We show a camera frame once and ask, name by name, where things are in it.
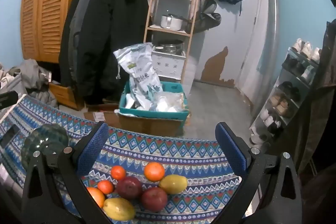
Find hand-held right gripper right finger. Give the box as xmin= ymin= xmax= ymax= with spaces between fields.
xmin=210 ymin=122 xmax=303 ymax=224

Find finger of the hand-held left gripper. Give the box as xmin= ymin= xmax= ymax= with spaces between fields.
xmin=0 ymin=91 xmax=19 ymax=110

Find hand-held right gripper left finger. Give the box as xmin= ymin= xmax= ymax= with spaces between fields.
xmin=21 ymin=121 xmax=113 ymax=224

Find small tangerine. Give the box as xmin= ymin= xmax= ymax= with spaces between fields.
xmin=98 ymin=180 xmax=114 ymax=195
xmin=110 ymin=165 xmax=127 ymax=181

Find green glass bowl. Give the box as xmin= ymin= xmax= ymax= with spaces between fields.
xmin=21 ymin=123 xmax=69 ymax=172

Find reddish orange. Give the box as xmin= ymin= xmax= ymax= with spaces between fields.
xmin=87 ymin=187 xmax=106 ymax=209

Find red apple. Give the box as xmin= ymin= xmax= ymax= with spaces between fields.
xmin=116 ymin=176 xmax=143 ymax=200
xmin=140 ymin=187 xmax=168 ymax=213

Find round orange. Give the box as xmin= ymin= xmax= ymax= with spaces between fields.
xmin=144 ymin=162 xmax=165 ymax=182

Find yellow mango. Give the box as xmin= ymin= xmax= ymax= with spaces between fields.
xmin=158 ymin=175 xmax=188 ymax=195
xmin=103 ymin=197 xmax=136 ymax=221

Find beige towel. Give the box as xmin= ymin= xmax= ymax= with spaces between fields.
xmin=0 ymin=63 xmax=21 ymax=83

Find labelled cardboard box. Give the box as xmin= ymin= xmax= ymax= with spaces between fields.
xmin=83 ymin=110 xmax=121 ymax=128

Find grey clothes pile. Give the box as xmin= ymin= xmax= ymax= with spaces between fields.
xmin=20 ymin=59 xmax=59 ymax=109

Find black phone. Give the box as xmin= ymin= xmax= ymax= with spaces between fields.
xmin=0 ymin=124 xmax=21 ymax=148

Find grey shoe rack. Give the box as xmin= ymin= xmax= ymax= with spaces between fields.
xmin=249 ymin=39 xmax=323 ymax=144

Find wooden drawer box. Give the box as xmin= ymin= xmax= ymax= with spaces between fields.
xmin=49 ymin=82 xmax=86 ymax=110

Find large cardboard box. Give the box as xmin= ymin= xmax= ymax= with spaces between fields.
xmin=118 ymin=112 xmax=185 ymax=136

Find teal plastic basket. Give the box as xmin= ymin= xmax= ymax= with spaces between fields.
xmin=118 ymin=81 xmax=190 ymax=121

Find blue patterned tablecloth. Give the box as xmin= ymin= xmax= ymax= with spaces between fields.
xmin=0 ymin=94 xmax=259 ymax=224

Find clear plastic bag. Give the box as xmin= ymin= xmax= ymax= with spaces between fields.
xmin=155 ymin=91 xmax=185 ymax=112

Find white rice bag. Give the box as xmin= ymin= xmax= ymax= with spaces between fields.
xmin=113 ymin=42 xmax=163 ymax=110

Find grey coat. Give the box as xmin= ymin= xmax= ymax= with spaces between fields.
xmin=67 ymin=0 xmax=97 ymax=69

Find white printed box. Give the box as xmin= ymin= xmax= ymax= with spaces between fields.
xmin=152 ymin=49 xmax=185 ymax=80

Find wooden louvered wardrobe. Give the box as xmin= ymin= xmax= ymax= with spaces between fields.
xmin=20 ymin=0 xmax=91 ymax=63

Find black hooded coat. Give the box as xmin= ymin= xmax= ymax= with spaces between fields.
xmin=58 ymin=0 xmax=150 ymax=105

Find white door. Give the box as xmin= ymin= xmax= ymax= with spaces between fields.
xmin=210 ymin=0 xmax=263 ymax=88

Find silver pipe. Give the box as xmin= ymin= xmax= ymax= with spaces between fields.
xmin=251 ymin=0 xmax=278 ymax=119

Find grey hanging bag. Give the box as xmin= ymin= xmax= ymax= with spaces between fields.
xmin=196 ymin=0 xmax=222 ymax=33

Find white cooking pot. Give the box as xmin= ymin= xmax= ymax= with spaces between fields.
xmin=160 ymin=14 xmax=184 ymax=30

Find wooden shelf rack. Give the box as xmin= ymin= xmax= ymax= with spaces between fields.
xmin=143 ymin=0 xmax=205 ymax=84

